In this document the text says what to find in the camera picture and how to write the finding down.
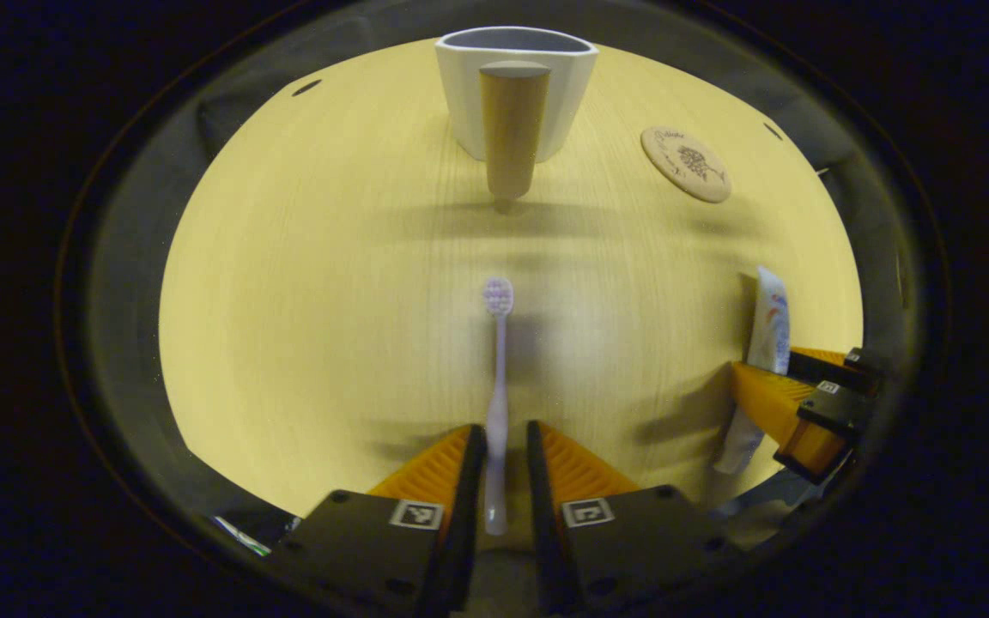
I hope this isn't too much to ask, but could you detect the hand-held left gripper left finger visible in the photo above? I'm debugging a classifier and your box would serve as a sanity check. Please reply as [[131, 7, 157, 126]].
[[276, 422, 488, 615]]

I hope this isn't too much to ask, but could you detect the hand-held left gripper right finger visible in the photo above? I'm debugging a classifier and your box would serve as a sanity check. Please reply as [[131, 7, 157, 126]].
[[526, 420, 729, 615]]

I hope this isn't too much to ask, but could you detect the white toothpaste tube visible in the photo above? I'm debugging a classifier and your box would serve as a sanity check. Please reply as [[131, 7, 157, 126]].
[[712, 265, 792, 476]]

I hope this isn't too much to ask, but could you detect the pale purple toothbrush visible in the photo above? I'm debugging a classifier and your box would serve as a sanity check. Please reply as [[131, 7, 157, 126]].
[[481, 276, 515, 536]]

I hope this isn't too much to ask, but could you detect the round wooden coaster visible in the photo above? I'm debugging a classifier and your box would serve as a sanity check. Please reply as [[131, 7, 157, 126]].
[[640, 125, 733, 204]]

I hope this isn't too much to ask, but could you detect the white cup with wooden handle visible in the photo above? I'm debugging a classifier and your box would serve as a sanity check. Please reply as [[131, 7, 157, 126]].
[[434, 25, 599, 215]]

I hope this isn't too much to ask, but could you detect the wooden desktop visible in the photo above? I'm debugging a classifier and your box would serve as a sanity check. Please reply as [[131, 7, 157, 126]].
[[157, 38, 865, 554]]

